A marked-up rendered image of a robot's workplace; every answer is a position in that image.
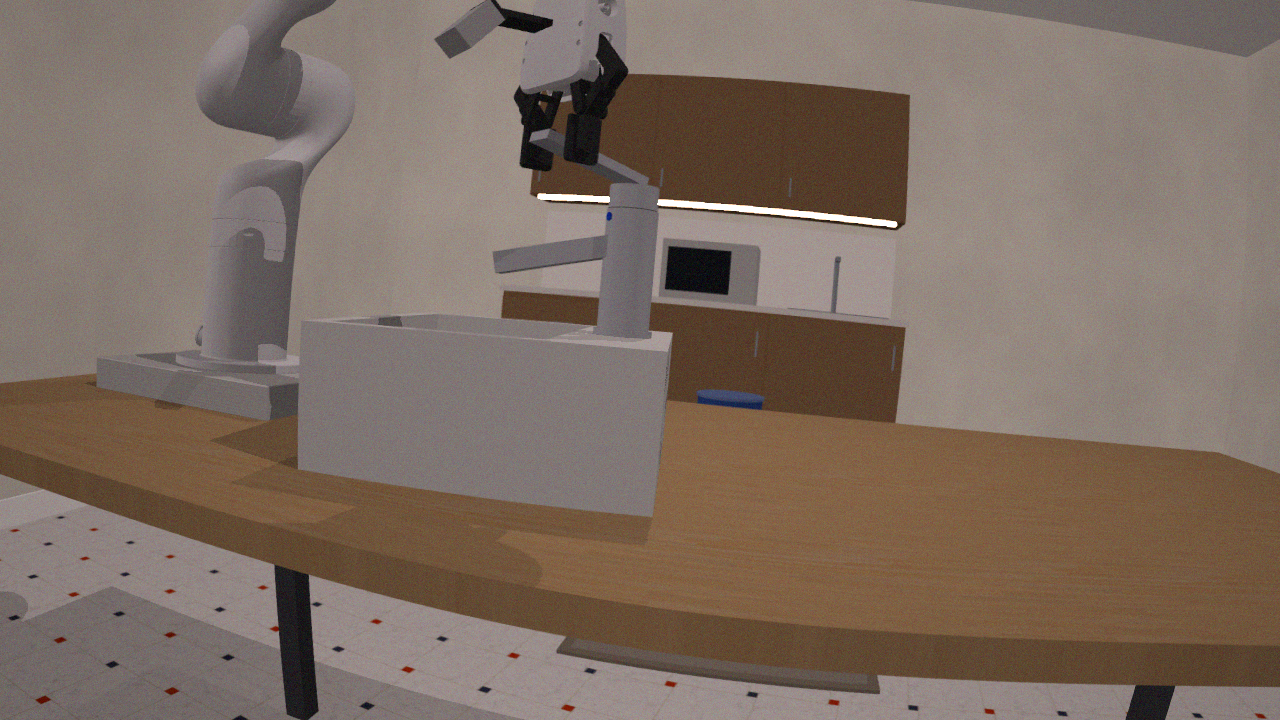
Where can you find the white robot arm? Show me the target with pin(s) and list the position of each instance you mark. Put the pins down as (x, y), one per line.
(248, 82)

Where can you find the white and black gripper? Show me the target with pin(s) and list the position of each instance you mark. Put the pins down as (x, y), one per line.
(557, 58)

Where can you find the grey mixer tap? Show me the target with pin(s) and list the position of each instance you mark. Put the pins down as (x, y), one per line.
(627, 249)

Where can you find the grey sink basin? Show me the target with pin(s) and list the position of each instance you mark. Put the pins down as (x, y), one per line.
(571, 421)

